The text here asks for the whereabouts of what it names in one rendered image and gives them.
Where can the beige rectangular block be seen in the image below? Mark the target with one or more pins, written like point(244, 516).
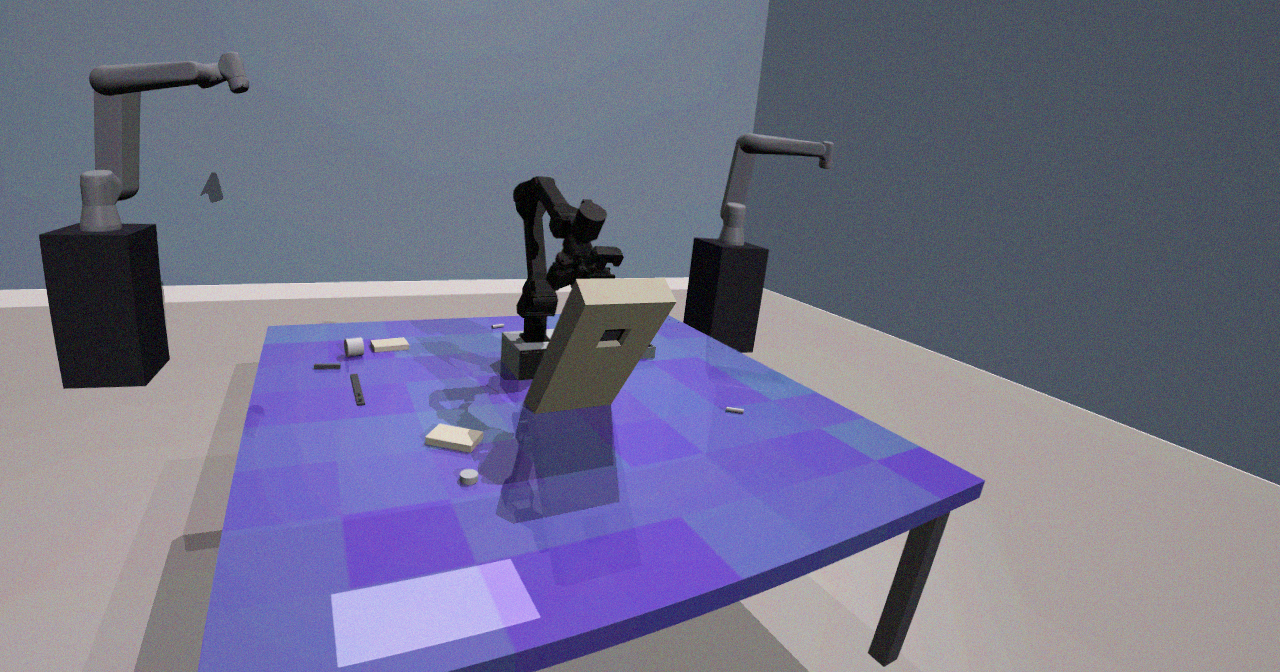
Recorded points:
point(461, 439)
point(394, 344)

